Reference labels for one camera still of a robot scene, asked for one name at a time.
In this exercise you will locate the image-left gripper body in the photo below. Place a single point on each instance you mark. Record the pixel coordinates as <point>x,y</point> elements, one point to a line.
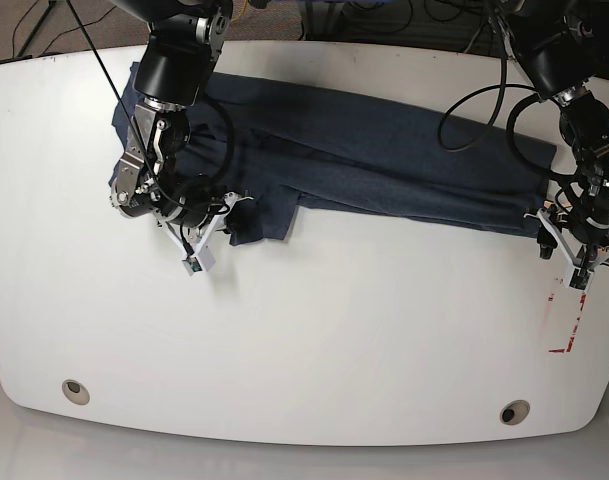
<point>192,230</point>

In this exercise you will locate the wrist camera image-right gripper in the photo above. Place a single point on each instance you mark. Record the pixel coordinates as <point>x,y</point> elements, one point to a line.
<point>577,278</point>

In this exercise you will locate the left table cable grommet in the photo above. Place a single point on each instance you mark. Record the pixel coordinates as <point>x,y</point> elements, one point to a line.
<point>75,392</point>

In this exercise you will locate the red tape rectangle marking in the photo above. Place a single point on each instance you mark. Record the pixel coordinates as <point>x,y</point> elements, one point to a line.
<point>563,313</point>

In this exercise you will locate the right table cable grommet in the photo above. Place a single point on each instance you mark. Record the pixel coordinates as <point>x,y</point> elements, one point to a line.
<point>515,412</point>

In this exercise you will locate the table cable grommet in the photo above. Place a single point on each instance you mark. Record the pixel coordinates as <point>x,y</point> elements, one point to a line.
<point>75,392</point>
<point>515,412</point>

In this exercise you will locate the black robot arm image-left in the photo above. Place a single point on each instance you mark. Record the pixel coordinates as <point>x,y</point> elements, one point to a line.
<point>185,41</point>

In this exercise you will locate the black tripod stand leg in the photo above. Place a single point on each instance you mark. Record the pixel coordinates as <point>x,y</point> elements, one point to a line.
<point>50,6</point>

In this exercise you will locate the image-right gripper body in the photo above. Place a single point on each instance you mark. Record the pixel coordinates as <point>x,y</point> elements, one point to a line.
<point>582,244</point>

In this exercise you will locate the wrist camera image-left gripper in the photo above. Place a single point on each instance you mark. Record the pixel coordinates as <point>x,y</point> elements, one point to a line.
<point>201,261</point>

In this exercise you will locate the dark blue t-shirt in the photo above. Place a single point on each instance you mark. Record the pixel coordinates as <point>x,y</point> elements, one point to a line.
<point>302,146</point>

